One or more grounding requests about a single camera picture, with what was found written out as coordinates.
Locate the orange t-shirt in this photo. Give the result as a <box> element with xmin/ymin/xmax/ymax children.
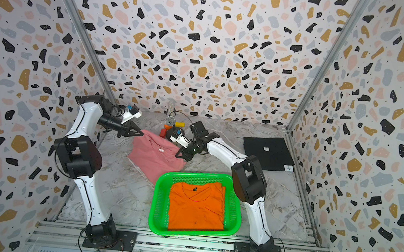
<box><xmin>167</xmin><ymin>182</ymin><xmax>226</xmax><ymax>231</ymax></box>

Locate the red block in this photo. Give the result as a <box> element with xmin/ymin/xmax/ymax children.
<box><xmin>159</xmin><ymin>129</ymin><xmax>166</xmax><ymax>138</ymax></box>

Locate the aluminium rail frame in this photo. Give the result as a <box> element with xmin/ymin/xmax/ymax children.
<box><xmin>24</xmin><ymin>214</ymin><xmax>339</xmax><ymax>252</ymax></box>

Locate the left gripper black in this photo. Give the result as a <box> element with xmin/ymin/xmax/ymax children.
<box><xmin>98</xmin><ymin>115</ymin><xmax>146</xmax><ymax>142</ymax></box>

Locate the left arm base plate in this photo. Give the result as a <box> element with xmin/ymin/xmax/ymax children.
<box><xmin>81</xmin><ymin>230</ymin><xmax>138</xmax><ymax>252</ymax></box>

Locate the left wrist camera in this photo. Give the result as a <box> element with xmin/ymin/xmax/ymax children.
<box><xmin>121</xmin><ymin>105</ymin><xmax>142</xmax><ymax>125</ymax></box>

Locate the yellow block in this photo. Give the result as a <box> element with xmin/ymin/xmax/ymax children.
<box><xmin>175</xmin><ymin>122</ymin><xmax>186</xmax><ymax>128</ymax></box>

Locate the black t-shirt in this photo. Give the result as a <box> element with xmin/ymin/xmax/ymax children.
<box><xmin>243</xmin><ymin>137</ymin><xmax>295</xmax><ymax>172</ymax></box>

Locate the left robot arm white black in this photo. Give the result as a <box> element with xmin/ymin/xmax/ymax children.
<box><xmin>53</xmin><ymin>95</ymin><xmax>143</xmax><ymax>248</ymax></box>

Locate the green plastic basket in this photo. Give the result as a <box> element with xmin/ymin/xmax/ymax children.
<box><xmin>148</xmin><ymin>172</ymin><xmax>242</xmax><ymax>236</ymax></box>

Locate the pink t-shirt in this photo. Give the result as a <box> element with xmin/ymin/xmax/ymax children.
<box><xmin>128</xmin><ymin>130</ymin><xmax>186</xmax><ymax>185</ymax></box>

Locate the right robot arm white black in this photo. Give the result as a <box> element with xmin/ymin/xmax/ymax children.
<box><xmin>171</xmin><ymin>133</ymin><xmax>275</xmax><ymax>252</ymax></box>

